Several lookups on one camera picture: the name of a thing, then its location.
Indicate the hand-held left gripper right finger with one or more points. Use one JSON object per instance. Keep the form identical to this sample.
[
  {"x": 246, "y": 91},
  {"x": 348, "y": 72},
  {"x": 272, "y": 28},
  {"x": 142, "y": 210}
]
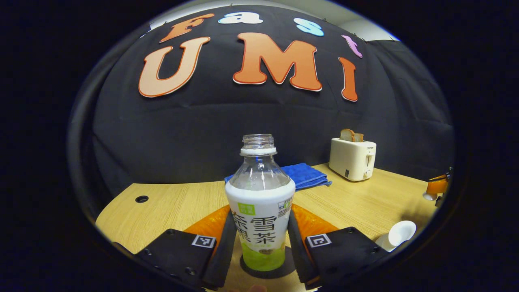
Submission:
[{"x": 344, "y": 253}]

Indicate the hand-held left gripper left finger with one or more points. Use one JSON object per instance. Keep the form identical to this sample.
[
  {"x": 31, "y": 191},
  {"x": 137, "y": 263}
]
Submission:
[{"x": 178, "y": 255}]

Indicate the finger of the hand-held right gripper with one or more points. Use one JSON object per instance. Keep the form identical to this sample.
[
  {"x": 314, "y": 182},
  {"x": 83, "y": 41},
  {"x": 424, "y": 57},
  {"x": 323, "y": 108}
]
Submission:
[{"x": 437, "y": 185}]

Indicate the white teacup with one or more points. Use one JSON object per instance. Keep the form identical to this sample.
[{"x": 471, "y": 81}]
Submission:
[{"x": 402, "y": 232}]

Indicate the dark round coaster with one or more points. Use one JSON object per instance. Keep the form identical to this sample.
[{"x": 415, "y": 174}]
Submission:
[{"x": 286, "y": 267}]

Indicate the clear water bottle green label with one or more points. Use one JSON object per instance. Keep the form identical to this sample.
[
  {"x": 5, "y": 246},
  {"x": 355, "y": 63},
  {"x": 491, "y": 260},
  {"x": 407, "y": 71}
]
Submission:
[{"x": 259, "y": 211}]

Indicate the white saucer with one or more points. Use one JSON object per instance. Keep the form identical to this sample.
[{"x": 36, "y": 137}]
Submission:
[{"x": 383, "y": 242}]

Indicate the blue folded towel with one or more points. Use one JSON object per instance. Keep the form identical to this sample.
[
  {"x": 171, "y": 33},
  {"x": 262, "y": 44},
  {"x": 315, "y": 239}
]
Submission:
[{"x": 308, "y": 175}]

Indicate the cream toaster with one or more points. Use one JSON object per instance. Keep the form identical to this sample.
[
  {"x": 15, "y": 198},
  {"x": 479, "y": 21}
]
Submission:
[{"x": 350, "y": 160}]

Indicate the brown bread slice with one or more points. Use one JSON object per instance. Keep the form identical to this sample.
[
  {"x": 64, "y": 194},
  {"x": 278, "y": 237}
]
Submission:
[{"x": 348, "y": 136}]

